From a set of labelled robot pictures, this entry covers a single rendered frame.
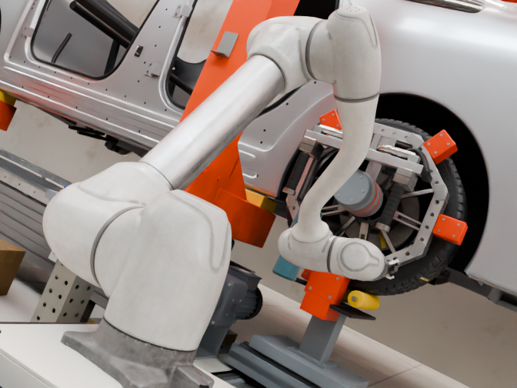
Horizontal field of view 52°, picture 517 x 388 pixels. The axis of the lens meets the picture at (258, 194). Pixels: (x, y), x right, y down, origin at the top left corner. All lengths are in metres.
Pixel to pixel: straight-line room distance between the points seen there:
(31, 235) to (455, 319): 4.14
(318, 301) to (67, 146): 6.58
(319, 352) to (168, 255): 1.37
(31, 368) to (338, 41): 0.81
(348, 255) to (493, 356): 4.19
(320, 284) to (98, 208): 1.15
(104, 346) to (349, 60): 0.72
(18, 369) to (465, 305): 4.98
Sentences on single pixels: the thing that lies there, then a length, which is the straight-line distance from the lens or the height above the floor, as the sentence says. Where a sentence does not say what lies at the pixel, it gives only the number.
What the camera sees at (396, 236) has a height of 0.78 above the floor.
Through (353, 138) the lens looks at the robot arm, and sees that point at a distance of 1.23.
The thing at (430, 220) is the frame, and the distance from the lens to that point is 1.87.
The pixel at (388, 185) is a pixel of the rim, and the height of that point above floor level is 0.94.
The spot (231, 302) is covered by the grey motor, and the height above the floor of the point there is 0.33.
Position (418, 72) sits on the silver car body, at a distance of 2.22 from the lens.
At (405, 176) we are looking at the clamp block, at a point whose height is 0.92.
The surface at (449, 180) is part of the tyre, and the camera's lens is 1.98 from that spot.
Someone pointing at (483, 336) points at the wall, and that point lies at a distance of 5.49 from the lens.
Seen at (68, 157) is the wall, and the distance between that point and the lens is 8.07.
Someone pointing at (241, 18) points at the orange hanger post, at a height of 1.24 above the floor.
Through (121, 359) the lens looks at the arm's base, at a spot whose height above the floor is 0.37.
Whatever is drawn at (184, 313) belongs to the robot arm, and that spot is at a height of 0.46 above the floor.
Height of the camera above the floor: 0.62
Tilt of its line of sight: 3 degrees up
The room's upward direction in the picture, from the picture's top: 23 degrees clockwise
